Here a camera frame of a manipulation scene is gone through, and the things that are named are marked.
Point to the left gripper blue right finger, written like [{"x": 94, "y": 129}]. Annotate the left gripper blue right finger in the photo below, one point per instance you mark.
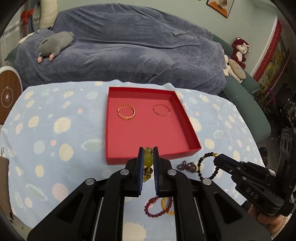
[{"x": 157, "y": 172}]

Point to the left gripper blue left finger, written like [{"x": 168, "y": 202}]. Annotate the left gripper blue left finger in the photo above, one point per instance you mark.
[{"x": 138, "y": 173}]

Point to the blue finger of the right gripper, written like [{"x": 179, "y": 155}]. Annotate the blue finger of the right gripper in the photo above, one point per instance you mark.
[{"x": 225, "y": 164}]

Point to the thin gold bangle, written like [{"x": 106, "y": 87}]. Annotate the thin gold bangle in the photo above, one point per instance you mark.
[{"x": 161, "y": 110}]

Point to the person's right hand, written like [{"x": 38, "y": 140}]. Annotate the person's right hand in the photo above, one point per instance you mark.
[{"x": 275, "y": 224}]

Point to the red cardboard tray box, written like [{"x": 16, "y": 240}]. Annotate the red cardboard tray box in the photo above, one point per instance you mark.
[{"x": 131, "y": 123}]

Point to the light blue planet-print cloth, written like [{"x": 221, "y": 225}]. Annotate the light blue planet-print cloth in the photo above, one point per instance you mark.
[{"x": 54, "y": 140}]

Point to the beige flat plush toy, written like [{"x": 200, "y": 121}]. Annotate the beige flat plush toy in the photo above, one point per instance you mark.
[{"x": 233, "y": 69}]

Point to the blue-grey velvet bed blanket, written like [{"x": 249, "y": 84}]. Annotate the blue-grey velvet bed blanket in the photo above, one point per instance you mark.
[{"x": 129, "y": 43}]

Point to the red monkey plush toy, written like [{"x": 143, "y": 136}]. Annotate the red monkey plush toy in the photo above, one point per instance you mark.
[{"x": 240, "y": 49}]

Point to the grey mouse plush toy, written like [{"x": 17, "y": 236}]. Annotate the grey mouse plush toy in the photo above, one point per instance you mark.
[{"x": 54, "y": 44}]

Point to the brown leather object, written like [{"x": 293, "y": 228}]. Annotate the brown leather object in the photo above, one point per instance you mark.
[{"x": 5, "y": 200}]

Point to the red bow curtain tie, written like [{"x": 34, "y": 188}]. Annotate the red bow curtain tie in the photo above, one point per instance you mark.
[{"x": 25, "y": 15}]

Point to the framed wall picture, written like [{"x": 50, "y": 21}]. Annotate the framed wall picture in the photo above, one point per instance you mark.
[{"x": 222, "y": 6}]

